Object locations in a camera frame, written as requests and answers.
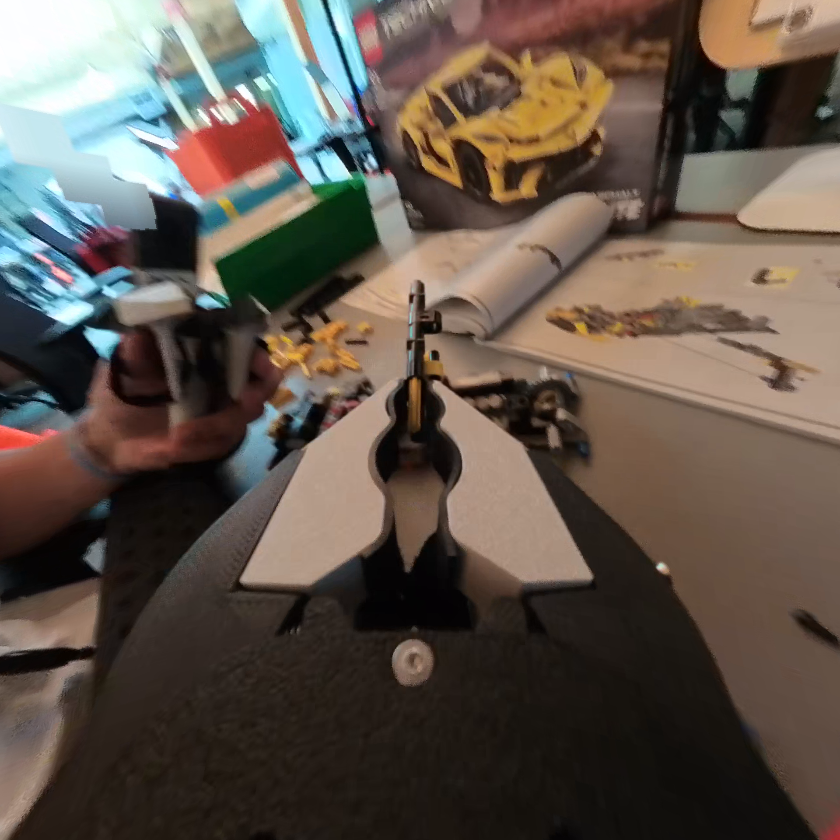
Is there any person's left forearm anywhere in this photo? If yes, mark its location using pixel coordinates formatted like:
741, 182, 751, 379
0, 430, 114, 560

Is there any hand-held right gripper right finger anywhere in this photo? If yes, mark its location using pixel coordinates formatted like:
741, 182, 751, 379
427, 379, 595, 592

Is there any partly built lego car chassis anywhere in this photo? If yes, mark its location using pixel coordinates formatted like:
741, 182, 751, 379
264, 369, 593, 462

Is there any black strap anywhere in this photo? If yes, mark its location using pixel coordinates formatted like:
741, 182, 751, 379
0, 645, 97, 678

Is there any small black yellow lego assembly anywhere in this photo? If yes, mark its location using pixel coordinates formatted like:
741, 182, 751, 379
402, 279, 448, 462

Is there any person's left hand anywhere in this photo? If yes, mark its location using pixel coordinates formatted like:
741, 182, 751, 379
79, 328, 284, 475

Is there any red office chair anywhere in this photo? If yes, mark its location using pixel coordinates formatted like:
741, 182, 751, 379
77, 225, 133, 271

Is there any short black lego pin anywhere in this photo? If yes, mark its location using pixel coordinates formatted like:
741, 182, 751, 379
789, 608, 840, 648

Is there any green plastic bin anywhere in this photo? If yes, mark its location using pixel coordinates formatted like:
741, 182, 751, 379
212, 176, 383, 311

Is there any group of yellow lego connectors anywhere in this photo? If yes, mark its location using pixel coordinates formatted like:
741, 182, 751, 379
258, 319, 376, 409

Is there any light blue plastic packet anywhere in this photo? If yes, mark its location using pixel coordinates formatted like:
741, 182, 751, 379
199, 159, 311, 232

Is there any grey wristband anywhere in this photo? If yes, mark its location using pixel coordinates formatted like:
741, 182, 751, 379
64, 419, 127, 488

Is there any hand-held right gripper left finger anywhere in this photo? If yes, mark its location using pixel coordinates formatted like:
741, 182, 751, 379
238, 379, 403, 589

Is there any orange red object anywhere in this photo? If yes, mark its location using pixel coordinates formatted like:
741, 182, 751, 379
0, 424, 61, 452

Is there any black lego beam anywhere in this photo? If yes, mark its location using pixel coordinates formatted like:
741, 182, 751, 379
284, 271, 366, 333

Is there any lego set cardboard box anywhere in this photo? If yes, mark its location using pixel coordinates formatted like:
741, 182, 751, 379
353, 0, 701, 235

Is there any lego instruction booklet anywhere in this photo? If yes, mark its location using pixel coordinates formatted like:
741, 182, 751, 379
340, 192, 840, 448

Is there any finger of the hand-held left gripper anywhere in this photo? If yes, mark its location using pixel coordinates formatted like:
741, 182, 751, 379
113, 281, 196, 328
223, 303, 271, 403

